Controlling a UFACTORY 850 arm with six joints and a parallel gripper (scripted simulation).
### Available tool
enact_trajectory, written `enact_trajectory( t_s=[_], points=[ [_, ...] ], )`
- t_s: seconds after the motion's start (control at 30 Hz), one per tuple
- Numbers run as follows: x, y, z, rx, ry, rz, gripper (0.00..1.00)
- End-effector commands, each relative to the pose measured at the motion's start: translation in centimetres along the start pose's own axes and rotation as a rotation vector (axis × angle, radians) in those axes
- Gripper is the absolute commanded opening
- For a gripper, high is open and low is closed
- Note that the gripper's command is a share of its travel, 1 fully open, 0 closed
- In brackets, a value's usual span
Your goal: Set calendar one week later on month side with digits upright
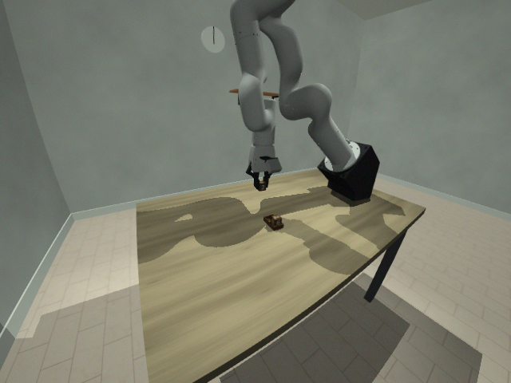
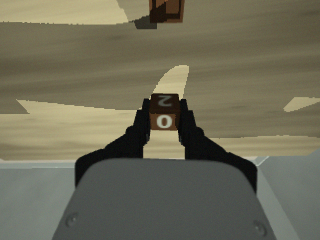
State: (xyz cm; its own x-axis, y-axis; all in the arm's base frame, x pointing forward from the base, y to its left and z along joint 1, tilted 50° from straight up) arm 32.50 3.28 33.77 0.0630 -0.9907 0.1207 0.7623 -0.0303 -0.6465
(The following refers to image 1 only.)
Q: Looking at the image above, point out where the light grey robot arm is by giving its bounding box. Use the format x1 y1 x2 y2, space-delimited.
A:
230 0 360 172

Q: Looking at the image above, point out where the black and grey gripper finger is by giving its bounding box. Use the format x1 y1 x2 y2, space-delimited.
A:
263 172 272 188
246 162 259 189

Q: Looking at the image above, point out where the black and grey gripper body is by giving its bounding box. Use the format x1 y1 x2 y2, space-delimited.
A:
248 144 275 172

